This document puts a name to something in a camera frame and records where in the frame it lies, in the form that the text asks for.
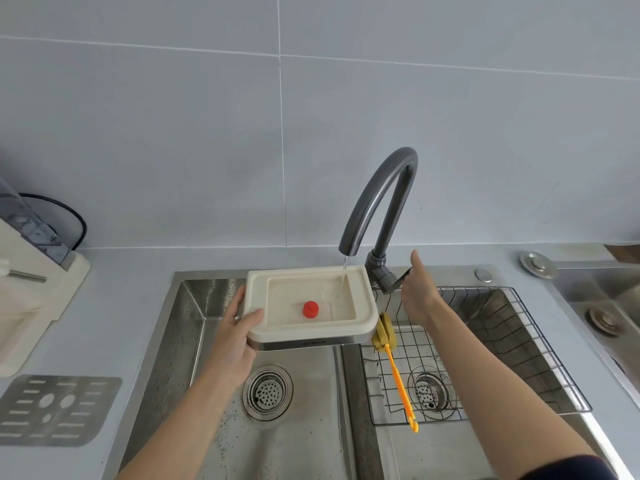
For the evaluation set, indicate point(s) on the person's left hand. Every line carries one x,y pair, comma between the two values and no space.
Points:
234,350

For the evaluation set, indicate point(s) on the person's right hand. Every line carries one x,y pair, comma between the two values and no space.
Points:
421,299

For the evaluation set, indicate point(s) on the person's left thumb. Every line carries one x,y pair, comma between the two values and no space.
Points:
251,317

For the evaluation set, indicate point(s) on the cream tray with steel base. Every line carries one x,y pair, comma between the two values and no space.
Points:
310,332

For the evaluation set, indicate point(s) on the grey faucet lever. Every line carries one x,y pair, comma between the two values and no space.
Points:
398,281

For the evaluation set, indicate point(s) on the person's right forearm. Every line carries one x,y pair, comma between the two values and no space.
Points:
492,394

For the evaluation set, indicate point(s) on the person's left forearm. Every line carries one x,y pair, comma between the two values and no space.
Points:
190,424

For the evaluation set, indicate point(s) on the stainless steel double sink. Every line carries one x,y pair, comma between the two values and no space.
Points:
200,334

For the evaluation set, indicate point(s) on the red round plug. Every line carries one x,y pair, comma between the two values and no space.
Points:
310,309

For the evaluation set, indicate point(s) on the round steel sink strainer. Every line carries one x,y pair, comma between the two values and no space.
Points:
431,392
268,393

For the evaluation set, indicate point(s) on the dark grey arched faucet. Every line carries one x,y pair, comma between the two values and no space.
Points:
385,199

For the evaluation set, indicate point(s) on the grey perforated metal plate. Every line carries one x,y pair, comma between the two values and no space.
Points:
60,410

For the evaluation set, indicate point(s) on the cream countertop water dispenser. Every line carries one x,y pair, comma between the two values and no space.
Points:
35,314

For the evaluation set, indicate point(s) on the small round steel sink cap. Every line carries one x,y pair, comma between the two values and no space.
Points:
483,275

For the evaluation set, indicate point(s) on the clear plastic water tank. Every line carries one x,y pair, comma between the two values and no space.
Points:
30,224

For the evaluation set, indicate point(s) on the round silver drain lid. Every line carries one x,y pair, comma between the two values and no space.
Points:
538,264

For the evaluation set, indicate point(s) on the stainless steel side basin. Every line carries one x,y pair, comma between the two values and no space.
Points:
595,289

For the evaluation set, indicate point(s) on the round drain of side basin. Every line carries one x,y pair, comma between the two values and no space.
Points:
604,322

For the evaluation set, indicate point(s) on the dark blue sleeve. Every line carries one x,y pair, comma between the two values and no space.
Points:
570,469

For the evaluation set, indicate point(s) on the brown cardboard box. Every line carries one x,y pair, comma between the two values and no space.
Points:
624,253

